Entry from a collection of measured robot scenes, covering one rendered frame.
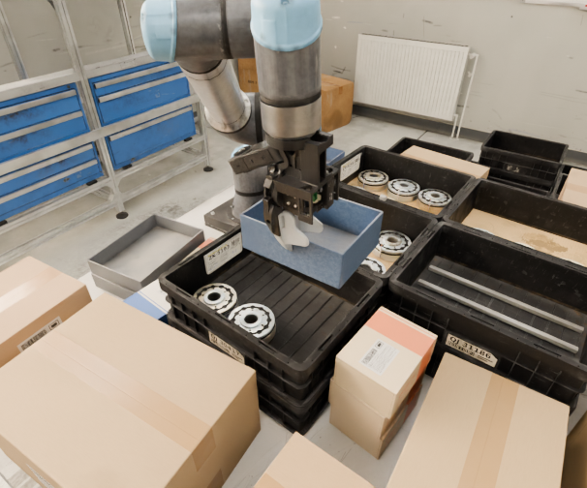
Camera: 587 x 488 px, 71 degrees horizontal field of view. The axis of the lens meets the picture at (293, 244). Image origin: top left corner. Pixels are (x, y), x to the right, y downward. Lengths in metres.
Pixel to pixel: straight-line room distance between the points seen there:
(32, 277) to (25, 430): 0.46
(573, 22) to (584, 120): 0.73
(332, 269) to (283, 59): 0.32
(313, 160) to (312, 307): 0.51
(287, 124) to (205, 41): 0.16
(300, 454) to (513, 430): 0.36
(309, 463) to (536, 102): 3.69
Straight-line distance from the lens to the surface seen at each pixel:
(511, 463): 0.81
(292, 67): 0.48
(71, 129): 2.69
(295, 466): 0.73
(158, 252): 1.32
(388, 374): 0.76
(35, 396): 0.86
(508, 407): 0.87
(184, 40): 0.59
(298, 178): 0.56
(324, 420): 0.96
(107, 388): 0.82
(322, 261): 0.65
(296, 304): 0.98
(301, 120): 0.51
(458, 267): 1.16
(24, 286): 1.17
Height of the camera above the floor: 1.53
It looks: 37 degrees down
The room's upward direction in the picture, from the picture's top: straight up
